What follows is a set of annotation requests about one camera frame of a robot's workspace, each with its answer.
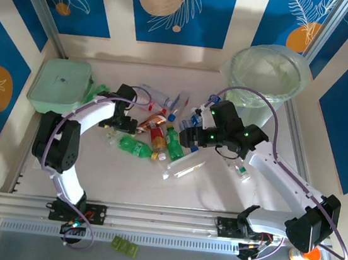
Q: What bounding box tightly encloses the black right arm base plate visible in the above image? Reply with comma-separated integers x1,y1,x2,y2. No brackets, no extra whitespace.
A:
214,216,275,244

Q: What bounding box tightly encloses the aluminium frame post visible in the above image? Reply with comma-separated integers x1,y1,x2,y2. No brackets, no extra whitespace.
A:
302,0,348,68
4,0,76,60

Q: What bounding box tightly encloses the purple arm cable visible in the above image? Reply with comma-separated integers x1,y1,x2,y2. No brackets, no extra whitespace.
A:
188,82,348,260
34,76,154,258

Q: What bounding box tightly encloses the aluminium mounting rail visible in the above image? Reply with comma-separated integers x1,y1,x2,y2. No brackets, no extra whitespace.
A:
0,182,332,260

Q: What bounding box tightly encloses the small clear bottle green cap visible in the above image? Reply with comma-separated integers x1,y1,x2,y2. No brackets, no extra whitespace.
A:
224,157,253,184

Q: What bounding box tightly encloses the clear bottle with red cap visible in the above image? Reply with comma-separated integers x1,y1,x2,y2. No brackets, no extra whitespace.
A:
131,94,170,116

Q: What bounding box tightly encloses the brown coffee drink bottle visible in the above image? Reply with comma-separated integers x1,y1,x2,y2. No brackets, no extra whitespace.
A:
135,109,168,136

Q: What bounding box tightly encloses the crushed green bottle yellow cap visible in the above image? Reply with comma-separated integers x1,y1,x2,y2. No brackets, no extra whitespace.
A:
116,134,161,162

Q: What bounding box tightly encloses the green soda bottle yellow cap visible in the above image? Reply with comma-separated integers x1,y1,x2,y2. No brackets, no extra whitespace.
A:
161,123,189,163

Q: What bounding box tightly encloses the orange cap bottle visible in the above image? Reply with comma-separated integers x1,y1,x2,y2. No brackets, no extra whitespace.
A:
287,244,323,260

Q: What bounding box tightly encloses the pale green zip pouch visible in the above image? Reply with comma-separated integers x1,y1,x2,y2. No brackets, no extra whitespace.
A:
25,54,100,120

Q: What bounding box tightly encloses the red gold label bottle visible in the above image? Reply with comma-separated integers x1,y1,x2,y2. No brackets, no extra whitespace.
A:
146,126,171,162

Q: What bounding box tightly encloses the crumpled clear plastic piece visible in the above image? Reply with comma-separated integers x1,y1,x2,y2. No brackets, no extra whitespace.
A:
104,129,122,146

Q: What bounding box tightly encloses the clear bottle blue red label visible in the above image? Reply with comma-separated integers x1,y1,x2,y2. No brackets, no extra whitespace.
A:
165,88,192,125

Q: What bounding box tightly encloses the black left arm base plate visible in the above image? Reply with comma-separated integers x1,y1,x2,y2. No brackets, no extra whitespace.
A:
47,197,109,227

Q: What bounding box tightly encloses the mesh bin with green liner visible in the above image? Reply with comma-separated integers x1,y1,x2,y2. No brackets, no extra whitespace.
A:
214,38,314,136

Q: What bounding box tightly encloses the slotted grey cable duct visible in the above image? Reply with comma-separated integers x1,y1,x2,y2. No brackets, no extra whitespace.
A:
0,213,243,260

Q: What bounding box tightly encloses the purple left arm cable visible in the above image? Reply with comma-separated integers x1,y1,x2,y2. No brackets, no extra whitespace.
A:
34,76,154,258

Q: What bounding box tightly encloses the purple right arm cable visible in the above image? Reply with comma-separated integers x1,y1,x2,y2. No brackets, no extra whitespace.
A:
188,82,348,260

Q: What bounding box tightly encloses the plain clear plastic bottle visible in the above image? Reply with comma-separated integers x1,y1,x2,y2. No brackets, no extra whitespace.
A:
136,82,173,108

